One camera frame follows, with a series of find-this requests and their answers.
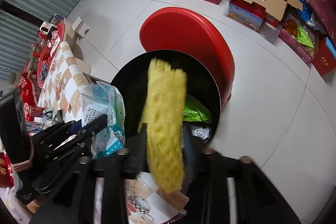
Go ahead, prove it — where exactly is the white blue plastic wrapper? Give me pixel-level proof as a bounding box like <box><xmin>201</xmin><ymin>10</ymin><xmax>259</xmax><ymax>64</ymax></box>
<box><xmin>80</xmin><ymin>82</ymin><xmax>126</xmax><ymax>160</ymax></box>

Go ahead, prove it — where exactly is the crumpled silver wrapper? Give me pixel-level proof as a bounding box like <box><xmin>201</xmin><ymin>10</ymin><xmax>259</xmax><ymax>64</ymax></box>
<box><xmin>190</xmin><ymin>126</ymin><xmax>211</xmax><ymax>140</ymax></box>

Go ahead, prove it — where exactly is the yellow foam fruit net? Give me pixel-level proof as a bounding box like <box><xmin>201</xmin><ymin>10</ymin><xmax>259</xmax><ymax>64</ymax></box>
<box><xmin>137</xmin><ymin>56</ymin><xmax>188</xmax><ymax>194</ymax></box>

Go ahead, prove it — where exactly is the blue fruit box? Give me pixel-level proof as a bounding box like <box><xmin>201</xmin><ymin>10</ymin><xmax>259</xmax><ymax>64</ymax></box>
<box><xmin>228</xmin><ymin>0</ymin><xmax>264</xmax><ymax>32</ymax></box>

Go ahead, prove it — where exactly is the red sofa blanket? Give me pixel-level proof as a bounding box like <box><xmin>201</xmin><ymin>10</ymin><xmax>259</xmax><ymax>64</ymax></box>
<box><xmin>18</xmin><ymin>70</ymin><xmax>41</xmax><ymax>119</ymax></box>

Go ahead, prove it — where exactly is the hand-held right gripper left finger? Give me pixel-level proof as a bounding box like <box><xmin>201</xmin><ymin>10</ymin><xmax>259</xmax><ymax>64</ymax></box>
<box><xmin>31</xmin><ymin>132</ymin><xmax>147</xmax><ymax>224</ymax></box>

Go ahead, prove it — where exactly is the blue plastic bag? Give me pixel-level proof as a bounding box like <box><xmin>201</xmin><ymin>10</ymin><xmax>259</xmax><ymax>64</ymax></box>
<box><xmin>293</xmin><ymin>0</ymin><xmax>319</xmax><ymax>28</ymax></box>

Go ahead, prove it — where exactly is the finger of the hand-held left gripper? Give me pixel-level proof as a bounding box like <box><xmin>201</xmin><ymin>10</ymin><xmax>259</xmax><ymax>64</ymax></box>
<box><xmin>47</xmin><ymin>135</ymin><xmax>93</xmax><ymax>159</ymax></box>
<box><xmin>33</xmin><ymin>114</ymin><xmax>109</xmax><ymax>146</ymax></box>

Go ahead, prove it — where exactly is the light green plastic bag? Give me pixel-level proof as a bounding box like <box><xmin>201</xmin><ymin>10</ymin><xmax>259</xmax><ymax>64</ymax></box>
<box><xmin>182</xmin><ymin>94</ymin><xmax>213</xmax><ymax>123</ymax></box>

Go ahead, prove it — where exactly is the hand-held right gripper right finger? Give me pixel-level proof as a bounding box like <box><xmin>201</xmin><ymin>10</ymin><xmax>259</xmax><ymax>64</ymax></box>
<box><xmin>184</xmin><ymin>127</ymin><xmax>302</xmax><ymax>224</ymax></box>

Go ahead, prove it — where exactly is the red gift box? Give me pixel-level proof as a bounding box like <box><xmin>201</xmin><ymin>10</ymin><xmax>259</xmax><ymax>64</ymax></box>
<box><xmin>311</xmin><ymin>38</ymin><xmax>336</xmax><ymax>76</ymax></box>

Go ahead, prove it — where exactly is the black round bin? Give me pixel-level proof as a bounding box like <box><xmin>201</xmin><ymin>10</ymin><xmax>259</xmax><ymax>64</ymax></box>
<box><xmin>109</xmin><ymin>49</ymin><xmax>222</xmax><ymax>161</ymax></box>

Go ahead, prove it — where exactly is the red plastic stool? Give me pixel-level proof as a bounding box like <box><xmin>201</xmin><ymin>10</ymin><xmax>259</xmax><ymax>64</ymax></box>
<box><xmin>139</xmin><ymin>7</ymin><xmax>235</xmax><ymax>110</ymax></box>

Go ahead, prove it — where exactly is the red round table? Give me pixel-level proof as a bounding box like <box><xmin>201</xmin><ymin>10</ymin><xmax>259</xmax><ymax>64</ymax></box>
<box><xmin>33</xmin><ymin>20</ymin><xmax>67</xmax><ymax>89</ymax></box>

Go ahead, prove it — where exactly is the pile of blue candies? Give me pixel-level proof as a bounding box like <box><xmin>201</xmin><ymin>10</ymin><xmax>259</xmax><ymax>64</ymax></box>
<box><xmin>39</xmin><ymin>64</ymin><xmax>49</xmax><ymax>83</ymax></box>

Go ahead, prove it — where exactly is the maroon gift bag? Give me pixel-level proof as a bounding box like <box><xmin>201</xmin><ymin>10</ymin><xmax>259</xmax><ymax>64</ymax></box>
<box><xmin>302</xmin><ymin>0</ymin><xmax>336</xmax><ymax>33</ymax></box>

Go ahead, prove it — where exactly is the pink fruit box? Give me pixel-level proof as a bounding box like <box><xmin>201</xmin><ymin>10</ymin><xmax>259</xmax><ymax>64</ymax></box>
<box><xmin>278</xmin><ymin>19</ymin><xmax>319</xmax><ymax>64</ymax></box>

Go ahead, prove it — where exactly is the small white cardboard box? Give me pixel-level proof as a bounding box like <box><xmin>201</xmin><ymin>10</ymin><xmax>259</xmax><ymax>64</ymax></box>
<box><xmin>63</xmin><ymin>17</ymin><xmax>91</xmax><ymax>42</ymax></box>

